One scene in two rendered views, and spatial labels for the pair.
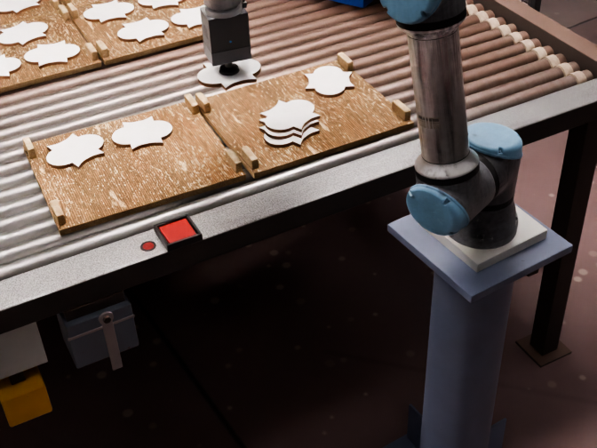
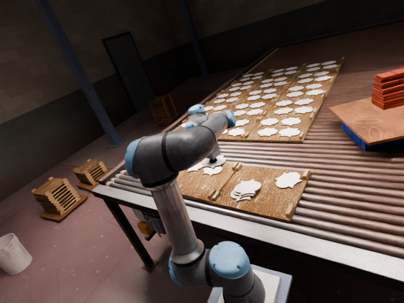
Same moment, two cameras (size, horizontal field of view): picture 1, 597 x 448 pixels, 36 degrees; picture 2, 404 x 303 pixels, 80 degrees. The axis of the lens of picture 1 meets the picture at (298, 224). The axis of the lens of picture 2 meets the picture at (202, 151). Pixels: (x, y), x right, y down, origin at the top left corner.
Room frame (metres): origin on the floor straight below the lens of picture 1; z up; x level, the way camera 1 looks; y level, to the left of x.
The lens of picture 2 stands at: (1.28, -0.88, 1.76)
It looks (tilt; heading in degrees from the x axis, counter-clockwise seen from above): 27 degrees down; 70
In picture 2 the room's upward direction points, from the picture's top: 19 degrees counter-clockwise
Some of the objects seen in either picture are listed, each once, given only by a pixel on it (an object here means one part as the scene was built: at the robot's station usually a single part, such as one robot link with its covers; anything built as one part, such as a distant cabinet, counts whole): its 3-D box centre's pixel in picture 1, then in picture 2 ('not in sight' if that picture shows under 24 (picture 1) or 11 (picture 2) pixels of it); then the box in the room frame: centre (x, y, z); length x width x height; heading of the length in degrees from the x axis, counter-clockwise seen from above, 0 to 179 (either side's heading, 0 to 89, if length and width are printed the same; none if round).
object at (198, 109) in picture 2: not in sight; (198, 117); (1.70, 0.13, 1.38); 0.09 x 0.08 x 0.11; 48
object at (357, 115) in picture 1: (301, 114); (261, 189); (1.84, -0.02, 0.93); 0.41 x 0.35 x 0.02; 116
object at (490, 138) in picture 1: (487, 161); (229, 266); (1.43, -0.37, 1.06); 0.13 x 0.12 x 0.14; 138
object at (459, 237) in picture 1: (482, 205); (240, 285); (1.44, -0.37, 0.95); 0.15 x 0.15 x 0.10
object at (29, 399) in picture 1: (13, 368); (142, 218); (1.24, 0.58, 0.74); 0.09 x 0.08 x 0.24; 116
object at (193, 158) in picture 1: (131, 162); (199, 177); (1.67, 0.37, 0.93); 0.41 x 0.35 x 0.02; 114
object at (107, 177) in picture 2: not in sight; (223, 89); (2.91, 1.91, 0.90); 4.04 x 0.06 x 0.10; 26
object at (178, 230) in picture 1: (178, 233); not in sight; (1.42, 0.24, 0.92); 0.06 x 0.06 x 0.01; 26
